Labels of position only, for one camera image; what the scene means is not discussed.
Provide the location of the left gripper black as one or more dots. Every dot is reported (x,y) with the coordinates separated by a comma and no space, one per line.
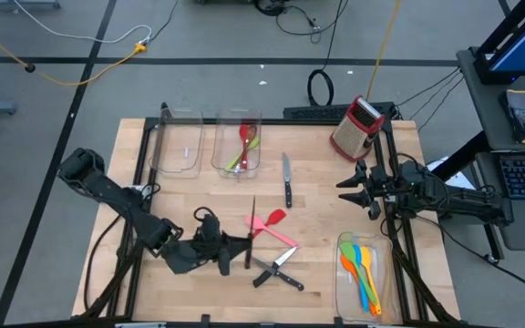
(210,246)

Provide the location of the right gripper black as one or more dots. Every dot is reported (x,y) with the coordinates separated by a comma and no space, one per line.
(385,187)

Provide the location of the pink silicone spatula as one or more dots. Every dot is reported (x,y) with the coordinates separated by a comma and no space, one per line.
(255,222)

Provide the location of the green silicone spatula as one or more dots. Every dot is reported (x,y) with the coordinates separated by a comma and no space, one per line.
(347,253)

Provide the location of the blue silicone spatula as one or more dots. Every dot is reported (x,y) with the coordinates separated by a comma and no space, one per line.
(358,255)

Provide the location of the clear plastic bin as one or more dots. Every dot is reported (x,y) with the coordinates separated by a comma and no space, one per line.
(185,150)
(221,136)
(385,255)

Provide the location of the broad silver blade knife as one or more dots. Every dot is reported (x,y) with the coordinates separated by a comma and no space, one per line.
(288,196)

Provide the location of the orange silicone spatula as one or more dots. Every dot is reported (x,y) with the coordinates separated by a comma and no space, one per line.
(345,265)

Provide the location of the green silicone spoon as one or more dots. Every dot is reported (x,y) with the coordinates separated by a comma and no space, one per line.
(233,164)

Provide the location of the red silicone spoon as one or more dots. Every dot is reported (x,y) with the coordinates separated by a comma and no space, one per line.
(243,132)

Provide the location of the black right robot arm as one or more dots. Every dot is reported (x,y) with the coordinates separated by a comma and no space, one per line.
(472,205)

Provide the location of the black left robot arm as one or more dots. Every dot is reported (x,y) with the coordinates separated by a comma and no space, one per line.
(116,198)

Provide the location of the red silicone spatula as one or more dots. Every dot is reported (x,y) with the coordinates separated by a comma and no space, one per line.
(278,216)

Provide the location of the red steel box grater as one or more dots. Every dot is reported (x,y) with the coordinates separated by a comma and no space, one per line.
(356,134)

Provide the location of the black table clamp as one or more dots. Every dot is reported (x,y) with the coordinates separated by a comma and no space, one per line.
(205,320)
(337,321)

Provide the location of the white paper sheet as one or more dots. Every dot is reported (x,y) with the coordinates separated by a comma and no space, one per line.
(435,165)

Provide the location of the black power strip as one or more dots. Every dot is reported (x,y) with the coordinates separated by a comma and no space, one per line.
(308,111)

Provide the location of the silver aluminium bar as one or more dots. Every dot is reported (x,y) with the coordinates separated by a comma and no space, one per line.
(139,325)

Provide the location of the black desk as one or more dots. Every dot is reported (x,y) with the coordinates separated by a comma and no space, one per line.
(486,114)

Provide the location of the grey black work gloves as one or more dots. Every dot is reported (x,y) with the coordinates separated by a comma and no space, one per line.
(520,114)

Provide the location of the black floor puck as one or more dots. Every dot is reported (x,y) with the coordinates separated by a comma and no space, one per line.
(30,68)

